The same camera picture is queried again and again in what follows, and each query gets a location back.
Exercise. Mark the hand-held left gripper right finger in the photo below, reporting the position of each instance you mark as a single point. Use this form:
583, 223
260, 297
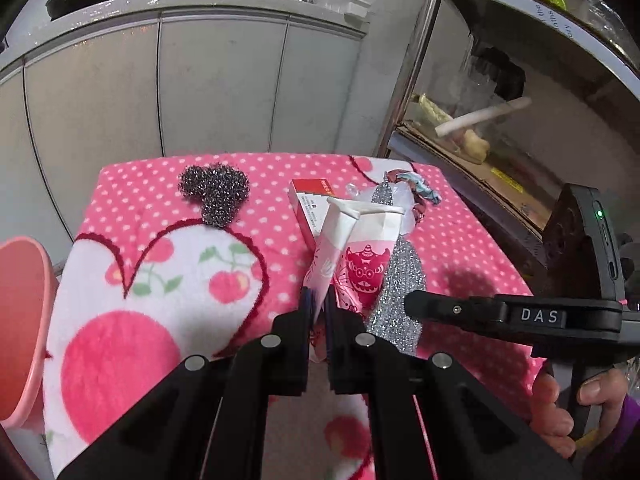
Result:
331, 307

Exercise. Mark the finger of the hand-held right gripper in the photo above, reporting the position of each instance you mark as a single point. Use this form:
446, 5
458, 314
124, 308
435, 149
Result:
440, 310

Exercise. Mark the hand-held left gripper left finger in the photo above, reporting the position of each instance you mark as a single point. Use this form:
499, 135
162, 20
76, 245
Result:
307, 300

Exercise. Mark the white pink printed paper bag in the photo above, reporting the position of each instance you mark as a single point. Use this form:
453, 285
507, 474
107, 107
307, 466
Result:
365, 260

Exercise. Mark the red and white carton box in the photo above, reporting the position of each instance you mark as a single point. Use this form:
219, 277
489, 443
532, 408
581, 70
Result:
310, 210

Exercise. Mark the pink plastic bucket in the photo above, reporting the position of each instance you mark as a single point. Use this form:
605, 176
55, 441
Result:
20, 320

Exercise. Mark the person's right forearm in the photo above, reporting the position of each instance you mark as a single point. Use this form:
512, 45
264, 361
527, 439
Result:
620, 440

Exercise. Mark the person's right hand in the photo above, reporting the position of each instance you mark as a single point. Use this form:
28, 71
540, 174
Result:
547, 405

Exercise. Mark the silver glitter cloth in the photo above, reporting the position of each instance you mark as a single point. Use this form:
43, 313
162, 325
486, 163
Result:
400, 280

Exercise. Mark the cardboard sheet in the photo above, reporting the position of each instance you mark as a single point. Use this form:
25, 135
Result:
500, 180

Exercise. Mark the clear plastic wrap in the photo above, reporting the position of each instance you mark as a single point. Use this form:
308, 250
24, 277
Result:
405, 195

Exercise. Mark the colorful crumpled wrapper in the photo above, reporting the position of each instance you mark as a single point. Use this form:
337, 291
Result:
422, 187

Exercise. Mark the heart-shaped steel wool scrubber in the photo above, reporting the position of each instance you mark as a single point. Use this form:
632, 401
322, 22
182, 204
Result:
215, 190

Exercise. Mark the ginger root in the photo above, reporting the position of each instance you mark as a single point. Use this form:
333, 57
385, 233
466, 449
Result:
475, 145

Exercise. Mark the white rolling pin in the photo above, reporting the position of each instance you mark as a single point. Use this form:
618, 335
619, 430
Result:
480, 117

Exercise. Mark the pink printed blanket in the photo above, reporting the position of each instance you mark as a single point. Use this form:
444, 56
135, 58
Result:
150, 195

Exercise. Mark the clear plastic container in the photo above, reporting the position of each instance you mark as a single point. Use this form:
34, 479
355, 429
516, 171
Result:
470, 95

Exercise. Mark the pale green vegetable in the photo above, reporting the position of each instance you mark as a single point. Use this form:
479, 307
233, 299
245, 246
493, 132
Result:
432, 107

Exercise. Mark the white kitchen cabinet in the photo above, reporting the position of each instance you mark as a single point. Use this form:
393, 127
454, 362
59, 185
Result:
215, 85

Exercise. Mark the clear plastic bag on shelf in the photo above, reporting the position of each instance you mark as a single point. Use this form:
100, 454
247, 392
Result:
610, 25

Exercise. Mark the metal shelf rack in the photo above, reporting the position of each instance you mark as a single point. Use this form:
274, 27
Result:
415, 60

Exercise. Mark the white rectangular container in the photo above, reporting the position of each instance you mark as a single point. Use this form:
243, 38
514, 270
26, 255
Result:
347, 5

